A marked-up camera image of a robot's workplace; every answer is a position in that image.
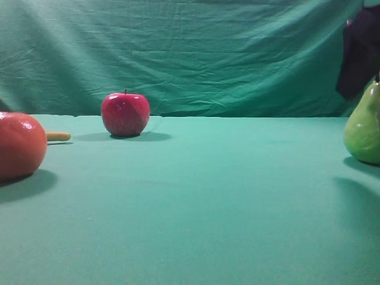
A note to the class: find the green table cloth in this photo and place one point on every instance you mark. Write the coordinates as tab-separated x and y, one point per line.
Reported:
194	201

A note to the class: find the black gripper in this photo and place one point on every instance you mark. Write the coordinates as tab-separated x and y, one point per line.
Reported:
360	62

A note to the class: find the red apple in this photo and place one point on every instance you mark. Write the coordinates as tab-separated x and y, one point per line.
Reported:
124	114

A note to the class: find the orange fruit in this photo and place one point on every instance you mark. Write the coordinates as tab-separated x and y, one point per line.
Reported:
23	145

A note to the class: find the yellow banana tip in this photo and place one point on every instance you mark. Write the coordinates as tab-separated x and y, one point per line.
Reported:
58	136

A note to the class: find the green backdrop cloth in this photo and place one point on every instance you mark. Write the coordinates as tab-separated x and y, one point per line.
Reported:
188	58

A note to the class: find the green pear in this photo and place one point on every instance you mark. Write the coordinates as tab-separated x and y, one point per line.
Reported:
361	132

